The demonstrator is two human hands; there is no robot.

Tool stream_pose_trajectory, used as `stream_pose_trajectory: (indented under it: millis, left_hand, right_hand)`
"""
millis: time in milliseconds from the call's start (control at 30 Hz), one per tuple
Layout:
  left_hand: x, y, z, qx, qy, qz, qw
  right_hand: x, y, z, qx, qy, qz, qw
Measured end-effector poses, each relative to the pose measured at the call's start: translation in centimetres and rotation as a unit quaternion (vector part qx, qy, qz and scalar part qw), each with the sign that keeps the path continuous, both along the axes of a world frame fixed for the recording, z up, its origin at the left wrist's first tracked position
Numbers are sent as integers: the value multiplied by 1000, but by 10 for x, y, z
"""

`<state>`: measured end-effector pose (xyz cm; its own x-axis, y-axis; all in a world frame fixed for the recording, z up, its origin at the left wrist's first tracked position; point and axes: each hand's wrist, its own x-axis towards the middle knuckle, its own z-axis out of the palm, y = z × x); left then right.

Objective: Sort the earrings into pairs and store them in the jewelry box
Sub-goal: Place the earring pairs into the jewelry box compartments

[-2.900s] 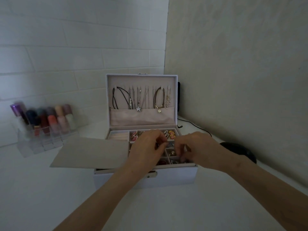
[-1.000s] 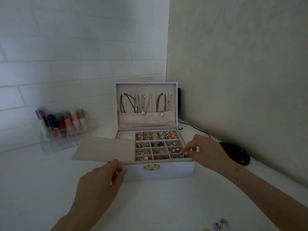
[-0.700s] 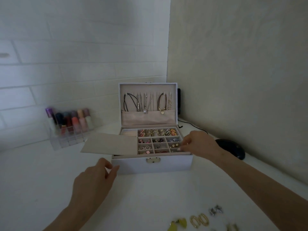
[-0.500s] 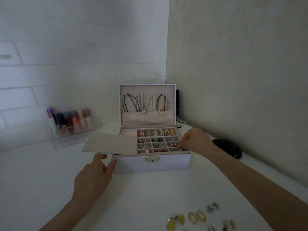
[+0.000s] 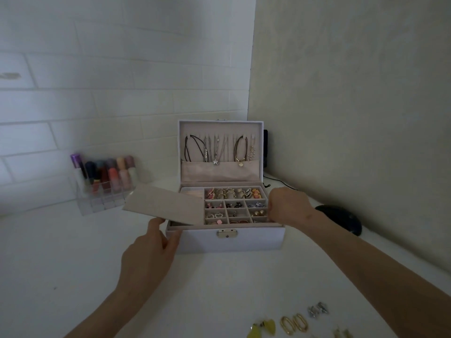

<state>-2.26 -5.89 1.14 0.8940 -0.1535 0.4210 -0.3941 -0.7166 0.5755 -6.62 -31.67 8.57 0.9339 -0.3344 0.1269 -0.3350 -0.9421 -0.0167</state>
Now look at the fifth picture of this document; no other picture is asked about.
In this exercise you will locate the person's left hand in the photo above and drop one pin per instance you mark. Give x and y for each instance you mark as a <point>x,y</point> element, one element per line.
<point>146,260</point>

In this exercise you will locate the person's right hand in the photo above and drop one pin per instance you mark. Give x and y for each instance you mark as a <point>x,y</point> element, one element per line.
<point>292,207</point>

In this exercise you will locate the person's left thumb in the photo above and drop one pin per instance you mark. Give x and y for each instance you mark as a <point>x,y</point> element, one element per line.
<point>174,240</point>

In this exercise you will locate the person's right fingers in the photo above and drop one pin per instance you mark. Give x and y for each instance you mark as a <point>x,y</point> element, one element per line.
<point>273,211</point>

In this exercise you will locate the beige velvet flap panel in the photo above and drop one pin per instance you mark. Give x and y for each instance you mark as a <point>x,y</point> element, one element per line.
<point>162,204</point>

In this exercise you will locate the white jewelry box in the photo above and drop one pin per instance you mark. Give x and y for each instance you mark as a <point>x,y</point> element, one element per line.
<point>246,241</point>

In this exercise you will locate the beige compartment tray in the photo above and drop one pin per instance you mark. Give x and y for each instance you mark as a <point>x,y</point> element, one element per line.
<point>233,204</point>

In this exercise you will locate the person's left forearm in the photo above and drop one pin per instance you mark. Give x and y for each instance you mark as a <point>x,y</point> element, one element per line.
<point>105,313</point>

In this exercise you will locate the person's right forearm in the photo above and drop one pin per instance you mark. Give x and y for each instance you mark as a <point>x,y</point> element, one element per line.
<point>370,274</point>

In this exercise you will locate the group of small earrings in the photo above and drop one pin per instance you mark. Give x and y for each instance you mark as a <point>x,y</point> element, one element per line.
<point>243,211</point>

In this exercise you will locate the row of rings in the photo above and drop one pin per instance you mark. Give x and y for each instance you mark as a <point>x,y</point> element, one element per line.
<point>229,192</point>

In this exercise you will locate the black device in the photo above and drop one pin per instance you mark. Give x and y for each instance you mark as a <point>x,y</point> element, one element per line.
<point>265,147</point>

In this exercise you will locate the black round object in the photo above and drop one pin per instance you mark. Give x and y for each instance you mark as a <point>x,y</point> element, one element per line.
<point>340,218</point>

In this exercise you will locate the clear acrylic organizer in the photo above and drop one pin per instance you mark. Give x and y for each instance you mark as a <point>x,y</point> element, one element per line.
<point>102,200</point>

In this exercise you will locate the silver earring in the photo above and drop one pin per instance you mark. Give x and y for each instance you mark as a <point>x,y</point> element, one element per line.
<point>322,308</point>
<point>312,311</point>

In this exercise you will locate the gold oval hoop earring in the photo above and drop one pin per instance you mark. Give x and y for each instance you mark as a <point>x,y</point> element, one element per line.
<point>300,322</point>
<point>287,325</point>

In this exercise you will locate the yellow heart earring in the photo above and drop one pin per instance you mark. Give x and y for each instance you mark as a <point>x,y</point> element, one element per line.
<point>254,331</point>
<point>270,327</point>

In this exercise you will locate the small gold earring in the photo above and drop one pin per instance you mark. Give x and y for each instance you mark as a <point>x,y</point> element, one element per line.
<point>342,333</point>

